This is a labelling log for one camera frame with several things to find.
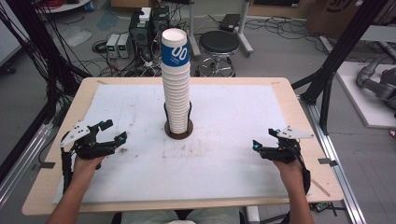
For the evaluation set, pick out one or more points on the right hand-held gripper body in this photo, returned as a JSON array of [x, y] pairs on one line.
[[285, 152]]

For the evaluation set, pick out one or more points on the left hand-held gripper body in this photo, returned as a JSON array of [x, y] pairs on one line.
[[90, 146]]

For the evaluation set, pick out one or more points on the brown round cup holder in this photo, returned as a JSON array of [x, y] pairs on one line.
[[179, 135]]

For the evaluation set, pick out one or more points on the stack of paper cups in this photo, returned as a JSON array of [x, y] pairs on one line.
[[176, 99]]

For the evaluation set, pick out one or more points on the person's left hand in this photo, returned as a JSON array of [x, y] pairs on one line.
[[87, 165]]

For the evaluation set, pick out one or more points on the person's right hand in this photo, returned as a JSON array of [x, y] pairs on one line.
[[288, 171]]

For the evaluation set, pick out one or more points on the white table mat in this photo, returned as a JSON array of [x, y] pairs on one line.
[[218, 161]]

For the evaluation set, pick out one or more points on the black tape piece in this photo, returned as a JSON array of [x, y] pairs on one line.
[[46, 165], [327, 161]]

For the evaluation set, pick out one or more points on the thin wooden stick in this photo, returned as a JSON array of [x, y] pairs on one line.
[[320, 187]]

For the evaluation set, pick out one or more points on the green circuit board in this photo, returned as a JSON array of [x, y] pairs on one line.
[[320, 206]]

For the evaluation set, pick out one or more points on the grey power supply box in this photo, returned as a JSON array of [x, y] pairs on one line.
[[112, 45], [124, 46]]

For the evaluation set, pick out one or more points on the person's legs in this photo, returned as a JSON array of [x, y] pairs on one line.
[[149, 217]]

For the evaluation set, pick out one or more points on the white floor board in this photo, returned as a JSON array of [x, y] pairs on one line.
[[367, 112]]

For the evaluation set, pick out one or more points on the white stand legs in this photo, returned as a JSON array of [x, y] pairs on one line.
[[244, 40]]

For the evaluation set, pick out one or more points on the black round stool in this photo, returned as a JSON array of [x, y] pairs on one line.
[[219, 42]]

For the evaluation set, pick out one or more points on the black flat box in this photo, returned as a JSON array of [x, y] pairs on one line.
[[229, 22]]

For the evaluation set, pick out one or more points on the blue tape roll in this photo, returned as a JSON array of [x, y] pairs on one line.
[[89, 6]]

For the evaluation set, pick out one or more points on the white round table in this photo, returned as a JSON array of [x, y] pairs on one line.
[[62, 6]]

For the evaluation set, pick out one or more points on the cardboard box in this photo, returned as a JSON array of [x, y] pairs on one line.
[[330, 15]]

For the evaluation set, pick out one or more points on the aluminium rail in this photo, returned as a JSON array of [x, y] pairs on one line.
[[336, 161], [21, 161]]

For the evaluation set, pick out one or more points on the black metal frame post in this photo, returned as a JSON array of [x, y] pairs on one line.
[[342, 46], [34, 46]]

